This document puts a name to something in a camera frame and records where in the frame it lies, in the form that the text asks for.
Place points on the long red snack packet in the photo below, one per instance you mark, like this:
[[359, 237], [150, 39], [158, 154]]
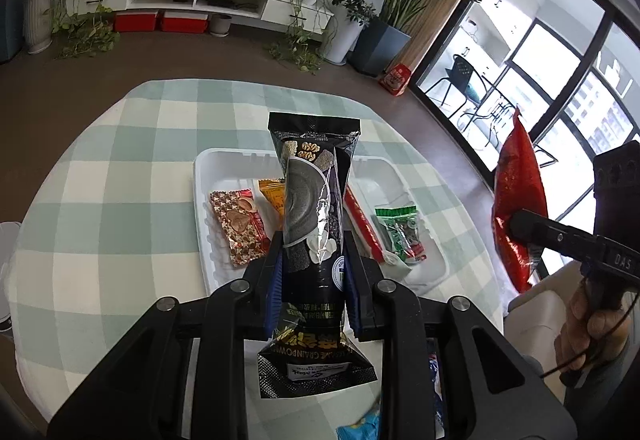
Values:
[[365, 225]]

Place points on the red storage box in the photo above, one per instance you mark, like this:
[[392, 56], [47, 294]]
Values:
[[184, 22], [135, 22]]

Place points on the small grey pot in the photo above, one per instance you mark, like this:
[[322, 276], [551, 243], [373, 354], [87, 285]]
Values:
[[220, 25]]

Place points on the white plastic tray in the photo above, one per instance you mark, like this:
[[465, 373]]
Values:
[[225, 169]]

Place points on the bushy plant in tall white pot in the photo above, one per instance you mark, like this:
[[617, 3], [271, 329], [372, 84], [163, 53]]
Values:
[[345, 37]]

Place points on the plant in ribbed white pot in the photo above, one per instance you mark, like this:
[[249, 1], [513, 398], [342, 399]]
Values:
[[37, 19]]

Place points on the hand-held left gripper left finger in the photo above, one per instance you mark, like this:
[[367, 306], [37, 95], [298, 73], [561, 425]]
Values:
[[273, 305]]

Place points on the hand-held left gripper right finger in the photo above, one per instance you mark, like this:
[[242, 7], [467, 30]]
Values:
[[351, 305]]

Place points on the gold red heart-print packet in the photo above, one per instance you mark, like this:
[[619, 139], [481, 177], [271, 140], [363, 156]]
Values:
[[235, 225]]

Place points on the orange snack packet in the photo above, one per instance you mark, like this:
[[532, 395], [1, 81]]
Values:
[[272, 197]]

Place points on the black metal balcony chair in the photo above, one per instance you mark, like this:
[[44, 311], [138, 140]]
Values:
[[462, 69]]

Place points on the green white checked tablecloth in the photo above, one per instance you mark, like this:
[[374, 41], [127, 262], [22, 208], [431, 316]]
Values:
[[125, 169]]

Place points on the black metal balcony table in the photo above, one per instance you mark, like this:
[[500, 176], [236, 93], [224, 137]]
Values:
[[495, 109]]

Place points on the person's right hand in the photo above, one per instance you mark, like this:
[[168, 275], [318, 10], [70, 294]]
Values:
[[575, 335]]

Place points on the black sesame snack packet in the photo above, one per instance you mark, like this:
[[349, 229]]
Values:
[[310, 200]]

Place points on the red snack bag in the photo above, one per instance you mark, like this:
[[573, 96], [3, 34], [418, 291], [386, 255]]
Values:
[[517, 180]]

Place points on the blue cake packet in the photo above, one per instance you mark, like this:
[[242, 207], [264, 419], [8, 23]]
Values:
[[435, 380]]

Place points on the red printed box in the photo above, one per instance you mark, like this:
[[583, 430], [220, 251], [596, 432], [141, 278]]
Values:
[[396, 79]]

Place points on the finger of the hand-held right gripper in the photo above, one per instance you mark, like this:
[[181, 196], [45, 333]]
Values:
[[540, 230]]

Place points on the black framed glass door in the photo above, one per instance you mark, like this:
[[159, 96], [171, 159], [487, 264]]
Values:
[[593, 44]]

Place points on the green seaweed packet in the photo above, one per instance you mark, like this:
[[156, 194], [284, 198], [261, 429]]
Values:
[[400, 232]]

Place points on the person's right forearm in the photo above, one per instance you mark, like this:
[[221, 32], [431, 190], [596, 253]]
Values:
[[610, 400]]

